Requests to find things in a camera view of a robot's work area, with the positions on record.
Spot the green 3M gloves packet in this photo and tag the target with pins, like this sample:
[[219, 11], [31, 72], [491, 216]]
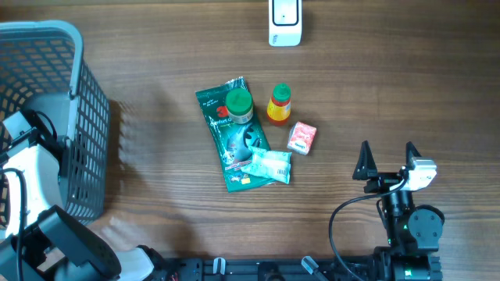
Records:
[[233, 135]]

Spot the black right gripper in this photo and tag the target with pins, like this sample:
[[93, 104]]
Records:
[[366, 169]]

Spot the green lid jar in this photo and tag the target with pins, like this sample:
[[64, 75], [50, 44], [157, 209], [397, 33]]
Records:
[[239, 103]]

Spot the grey plastic shopping basket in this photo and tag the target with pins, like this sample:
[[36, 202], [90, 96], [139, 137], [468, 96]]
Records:
[[44, 75]]

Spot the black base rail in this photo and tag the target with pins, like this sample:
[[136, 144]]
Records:
[[254, 269]]

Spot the small red white box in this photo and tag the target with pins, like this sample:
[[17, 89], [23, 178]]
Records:
[[301, 138]]

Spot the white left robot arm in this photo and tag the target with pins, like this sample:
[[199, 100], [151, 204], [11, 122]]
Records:
[[50, 193]]

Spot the white barcode scanner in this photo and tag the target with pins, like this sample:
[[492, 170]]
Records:
[[285, 23]]

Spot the red yellow sauce bottle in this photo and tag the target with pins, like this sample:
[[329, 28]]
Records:
[[279, 107]]

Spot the light green tissue packet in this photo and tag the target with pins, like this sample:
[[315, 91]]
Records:
[[275, 165]]

